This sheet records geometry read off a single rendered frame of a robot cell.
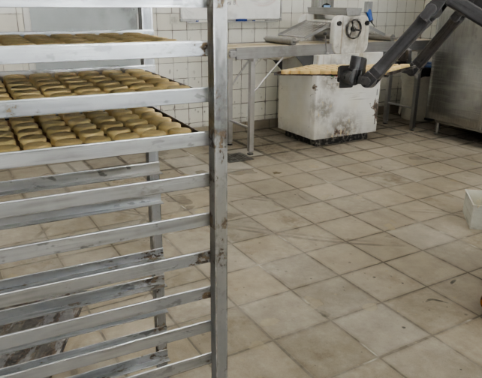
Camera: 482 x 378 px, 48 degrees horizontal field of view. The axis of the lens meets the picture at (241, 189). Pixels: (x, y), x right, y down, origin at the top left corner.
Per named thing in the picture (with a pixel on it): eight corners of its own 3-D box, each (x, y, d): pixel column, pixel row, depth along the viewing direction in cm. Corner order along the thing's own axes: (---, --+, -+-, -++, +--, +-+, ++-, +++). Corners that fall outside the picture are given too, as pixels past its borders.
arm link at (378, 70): (440, 9, 215) (444, 13, 224) (429, -1, 216) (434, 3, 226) (365, 90, 234) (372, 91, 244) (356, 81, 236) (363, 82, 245)
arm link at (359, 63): (369, 85, 234) (374, 85, 242) (375, 58, 231) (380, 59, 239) (342, 80, 239) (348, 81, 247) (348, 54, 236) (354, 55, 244)
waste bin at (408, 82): (452, 120, 638) (459, 63, 616) (420, 124, 613) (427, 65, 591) (417, 112, 682) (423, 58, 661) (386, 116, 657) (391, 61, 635)
